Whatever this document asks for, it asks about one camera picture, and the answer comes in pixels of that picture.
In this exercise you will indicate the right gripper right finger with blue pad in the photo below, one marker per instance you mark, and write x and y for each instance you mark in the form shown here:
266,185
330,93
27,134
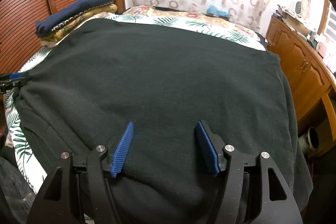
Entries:
212,148

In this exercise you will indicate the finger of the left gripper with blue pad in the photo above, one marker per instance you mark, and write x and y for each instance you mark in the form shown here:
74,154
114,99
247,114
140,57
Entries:
18,75

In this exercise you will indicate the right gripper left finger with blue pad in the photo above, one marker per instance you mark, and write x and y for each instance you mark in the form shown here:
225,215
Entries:
117,150

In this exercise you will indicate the black printed t-shirt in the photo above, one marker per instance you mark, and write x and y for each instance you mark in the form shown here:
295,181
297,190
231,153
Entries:
107,73

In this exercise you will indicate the gold patterned folded cloth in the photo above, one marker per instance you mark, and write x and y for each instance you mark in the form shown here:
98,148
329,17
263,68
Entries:
63,29

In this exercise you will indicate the navy folded garment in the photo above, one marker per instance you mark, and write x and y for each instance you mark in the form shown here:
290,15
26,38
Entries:
59,20

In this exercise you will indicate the floral bed blanket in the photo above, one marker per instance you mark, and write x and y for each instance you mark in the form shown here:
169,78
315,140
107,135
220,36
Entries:
208,19

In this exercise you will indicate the wooden sideboard cabinet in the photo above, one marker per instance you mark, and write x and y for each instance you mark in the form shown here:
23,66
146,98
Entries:
311,83

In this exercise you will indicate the cardboard box with blue cloth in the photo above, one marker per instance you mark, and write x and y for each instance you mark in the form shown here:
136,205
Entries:
213,10

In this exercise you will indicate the open cardboard box with clutter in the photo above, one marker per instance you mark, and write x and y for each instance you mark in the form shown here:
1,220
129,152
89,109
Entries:
295,22

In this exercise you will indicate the small round desk fan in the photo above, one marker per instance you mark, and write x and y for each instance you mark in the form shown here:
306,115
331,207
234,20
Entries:
298,7

